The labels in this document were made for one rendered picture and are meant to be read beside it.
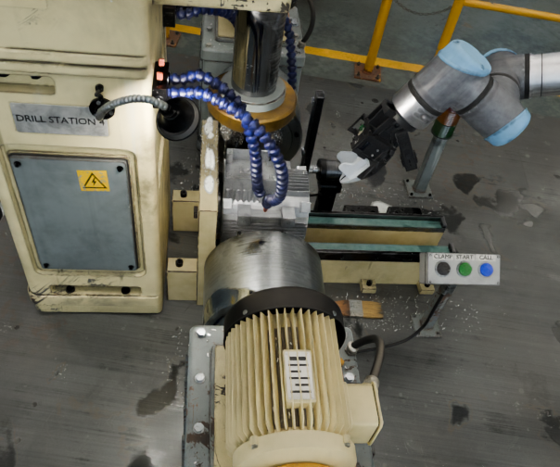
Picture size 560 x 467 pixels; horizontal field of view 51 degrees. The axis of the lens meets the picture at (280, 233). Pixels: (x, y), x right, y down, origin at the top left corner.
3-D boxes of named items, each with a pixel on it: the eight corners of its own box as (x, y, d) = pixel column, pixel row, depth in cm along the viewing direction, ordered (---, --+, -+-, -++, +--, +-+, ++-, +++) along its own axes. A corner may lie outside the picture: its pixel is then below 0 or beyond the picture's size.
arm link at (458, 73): (497, 81, 104) (458, 44, 101) (443, 127, 111) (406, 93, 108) (492, 60, 111) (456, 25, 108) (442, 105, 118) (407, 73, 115)
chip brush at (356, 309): (304, 314, 148) (305, 312, 147) (304, 297, 151) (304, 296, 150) (384, 319, 150) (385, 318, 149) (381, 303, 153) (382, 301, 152)
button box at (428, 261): (418, 283, 132) (427, 284, 127) (419, 252, 133) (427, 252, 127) (490, 284, 135) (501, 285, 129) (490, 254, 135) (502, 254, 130)
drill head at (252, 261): (198, 440, 112) (201, 379, 93) (203, 285, 136) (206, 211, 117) (326, 438, 115) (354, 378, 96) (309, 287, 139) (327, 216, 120)
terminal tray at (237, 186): (222, 202, 132) (223, 179, 127) (222, 170, 139) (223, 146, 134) (274, 204, 134) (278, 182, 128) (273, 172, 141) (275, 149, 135)
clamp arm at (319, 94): (298, 178, 152) (313, 96, 133) (297, 170, 154) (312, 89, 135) (311, 179, 152) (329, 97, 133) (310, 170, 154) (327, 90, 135)
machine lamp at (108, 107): (80, 162, 89) (68, 94, 80) (91, 116, 97) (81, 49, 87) (198, 168, 92) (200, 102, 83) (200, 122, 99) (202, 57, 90)
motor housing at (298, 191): (219, 258, 141) (222, 204, 127) (220, 202, 153) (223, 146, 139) (300, 261, 143) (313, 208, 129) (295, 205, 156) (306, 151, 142)
